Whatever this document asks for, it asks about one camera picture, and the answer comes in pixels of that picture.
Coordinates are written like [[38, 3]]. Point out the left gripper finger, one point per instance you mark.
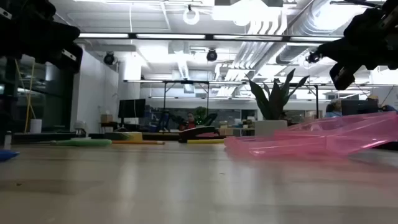
[[46, 37], [71, 63]]

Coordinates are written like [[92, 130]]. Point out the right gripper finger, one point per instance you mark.
[[343, 76], [370, 43]]

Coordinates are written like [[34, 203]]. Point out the pink translucent pencil case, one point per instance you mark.
[[311, 143]]

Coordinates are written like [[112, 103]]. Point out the long orange pencil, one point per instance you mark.
[[140, 142]]

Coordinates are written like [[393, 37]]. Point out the blue pen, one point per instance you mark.
[[7, 155]]

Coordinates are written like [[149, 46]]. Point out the dark wide monitor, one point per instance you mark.
[[357, 107]]

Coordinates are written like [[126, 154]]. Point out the black ceiling spot lamp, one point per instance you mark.
[[109, 58], [313, 57], [211, 55]]

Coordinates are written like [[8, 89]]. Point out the person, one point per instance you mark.
[[372, 98], [190, 123], [333, 110]]

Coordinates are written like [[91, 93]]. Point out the yellow pole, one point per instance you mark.
[[30, 96], [25, 90]]

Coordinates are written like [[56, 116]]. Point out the white desk device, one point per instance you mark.
[[80, 126]]

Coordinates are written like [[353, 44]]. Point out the cardboard box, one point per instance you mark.
[[106, 119]]

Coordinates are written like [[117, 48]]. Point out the white bucket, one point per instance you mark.
[[35, 126]]

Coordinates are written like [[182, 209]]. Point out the snake plant in white pot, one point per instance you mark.
[[273, 102]]

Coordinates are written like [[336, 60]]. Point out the black computer monitor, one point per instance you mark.
[[132, 108]]

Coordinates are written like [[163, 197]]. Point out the white bottle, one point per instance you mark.
[[7, 140]]

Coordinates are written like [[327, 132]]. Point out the small green plant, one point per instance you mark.
[[200, 112]]

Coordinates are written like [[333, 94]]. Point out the black stapler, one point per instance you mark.
[[192, 132]]

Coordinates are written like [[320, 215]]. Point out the long ceiling light bar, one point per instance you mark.
[[208, 37]]

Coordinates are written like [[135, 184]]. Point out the yellow highlighter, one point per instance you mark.
[[205, 141]]

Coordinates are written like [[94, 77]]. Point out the black metal stand frame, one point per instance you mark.
[[186, 82]]

